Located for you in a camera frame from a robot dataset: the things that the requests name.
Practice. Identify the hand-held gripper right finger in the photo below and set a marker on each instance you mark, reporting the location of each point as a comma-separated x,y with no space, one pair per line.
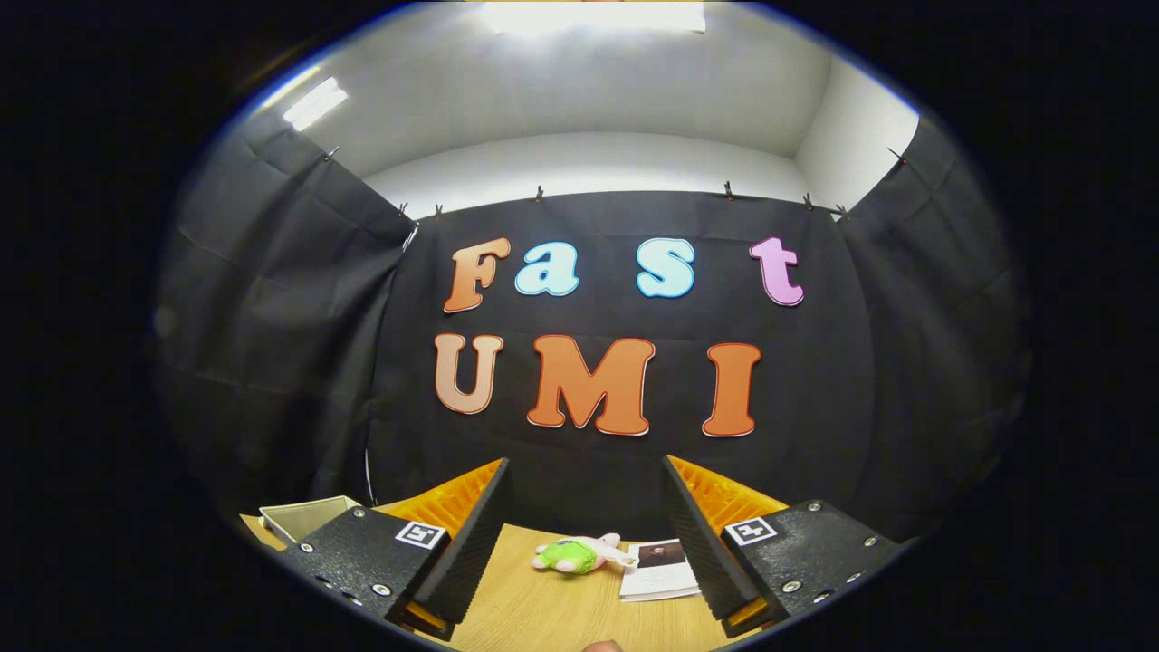
697,543

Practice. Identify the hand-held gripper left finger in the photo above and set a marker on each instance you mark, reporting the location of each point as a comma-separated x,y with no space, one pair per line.
475,543

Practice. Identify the grey fabric storage box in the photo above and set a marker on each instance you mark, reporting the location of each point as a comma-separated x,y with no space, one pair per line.
308,516

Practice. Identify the white portrait cover book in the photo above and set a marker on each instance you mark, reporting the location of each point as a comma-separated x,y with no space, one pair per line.
656,581

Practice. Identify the green and pink plush toy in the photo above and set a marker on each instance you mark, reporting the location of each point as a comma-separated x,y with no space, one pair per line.
566,555

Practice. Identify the black backdrop cloth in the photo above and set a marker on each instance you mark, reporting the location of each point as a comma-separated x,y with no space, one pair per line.
815,407

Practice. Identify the ceiling tube light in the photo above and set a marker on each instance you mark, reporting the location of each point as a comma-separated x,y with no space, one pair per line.
315,102

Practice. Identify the ceiling light panel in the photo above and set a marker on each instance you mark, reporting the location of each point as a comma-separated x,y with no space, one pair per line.
589,16

